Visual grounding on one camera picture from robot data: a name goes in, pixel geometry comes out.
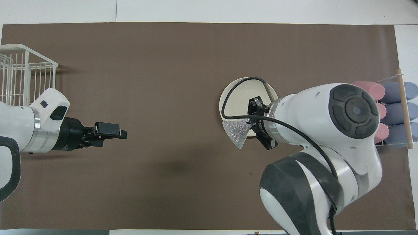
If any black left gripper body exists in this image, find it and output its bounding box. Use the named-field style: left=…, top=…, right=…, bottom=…
left=52, top=117, right=97, bottom=151

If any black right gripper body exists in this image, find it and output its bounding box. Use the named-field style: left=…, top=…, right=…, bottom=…
left=248, top=97, right=278, bottom=150

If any silver mesh sponge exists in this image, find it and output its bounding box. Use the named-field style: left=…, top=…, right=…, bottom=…
left=222, top=119, right=250, bottom=149

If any round cream plate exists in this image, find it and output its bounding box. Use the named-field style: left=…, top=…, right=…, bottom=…
left=219, top=77, right=279, bottom=139

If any brown table mat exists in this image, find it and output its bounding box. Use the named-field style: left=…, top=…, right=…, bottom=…
left=0, top=22, right=416, bottom=230

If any pink plastic cup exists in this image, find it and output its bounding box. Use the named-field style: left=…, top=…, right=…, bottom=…
left=374, top=123, right=390, bottom=145
left=377, top=102, right=387, bottom=125
left=352, top=81, right=386, bottom=101

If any blue plastic cup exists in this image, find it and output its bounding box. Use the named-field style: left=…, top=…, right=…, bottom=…
left=384, top=122, right=418, bottom=149
left=381, top=102, right=418, bottom=126
left=380, top=82, right=418, bottom=104

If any cup rack with wooden rod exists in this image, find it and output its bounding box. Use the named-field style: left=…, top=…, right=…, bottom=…
left=374, top=69, right=414, bottom=149

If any white wire dish rack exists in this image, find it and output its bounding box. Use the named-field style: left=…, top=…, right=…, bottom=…
left=0, top=44, right=59, bottom=107

